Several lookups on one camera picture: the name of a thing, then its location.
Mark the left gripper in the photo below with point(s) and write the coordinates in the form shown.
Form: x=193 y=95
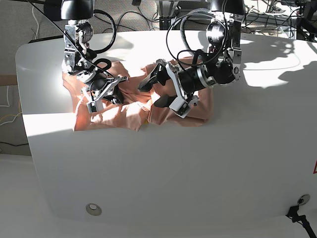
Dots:
x=185 y=82

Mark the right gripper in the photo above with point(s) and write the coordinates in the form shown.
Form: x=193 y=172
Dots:
x=99 y=87

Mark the salmon pink T-shirt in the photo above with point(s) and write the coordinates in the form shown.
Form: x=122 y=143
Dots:
x=138 y=107

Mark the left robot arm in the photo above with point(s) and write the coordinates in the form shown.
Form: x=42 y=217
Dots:
x=218 y=65

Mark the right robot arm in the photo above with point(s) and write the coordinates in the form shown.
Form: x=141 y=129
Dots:
x=80 y=60

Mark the metal table grommet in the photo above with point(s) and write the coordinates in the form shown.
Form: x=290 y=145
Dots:
x=304 y=199
x=93 y=209

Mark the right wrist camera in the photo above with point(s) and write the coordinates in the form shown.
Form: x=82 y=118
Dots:
x=95 y=106

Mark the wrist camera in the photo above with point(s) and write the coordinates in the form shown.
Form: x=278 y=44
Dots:
x=182 y=107
x=95 y=106

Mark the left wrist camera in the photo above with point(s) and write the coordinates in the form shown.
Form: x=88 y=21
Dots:
x=182 y=107

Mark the aluminium frame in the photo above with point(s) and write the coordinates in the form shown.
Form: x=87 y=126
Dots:
x=170 y=8

